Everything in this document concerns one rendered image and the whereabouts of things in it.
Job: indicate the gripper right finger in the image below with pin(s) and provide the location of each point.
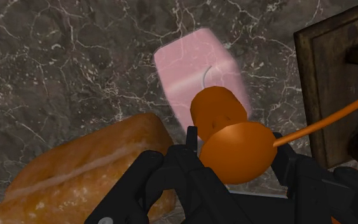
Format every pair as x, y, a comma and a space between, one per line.
309, 186

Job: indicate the golden bread loaf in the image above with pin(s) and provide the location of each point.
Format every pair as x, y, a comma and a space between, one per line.
82, 173

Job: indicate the orange mouse toy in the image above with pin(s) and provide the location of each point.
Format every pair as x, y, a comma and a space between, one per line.
228, 136

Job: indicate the pink translucent box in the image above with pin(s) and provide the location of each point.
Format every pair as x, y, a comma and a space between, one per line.
191, 68

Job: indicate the dark wooden tray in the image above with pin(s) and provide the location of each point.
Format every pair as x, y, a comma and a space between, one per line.
330, 86

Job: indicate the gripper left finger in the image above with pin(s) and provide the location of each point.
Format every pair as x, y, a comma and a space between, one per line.
178, 173

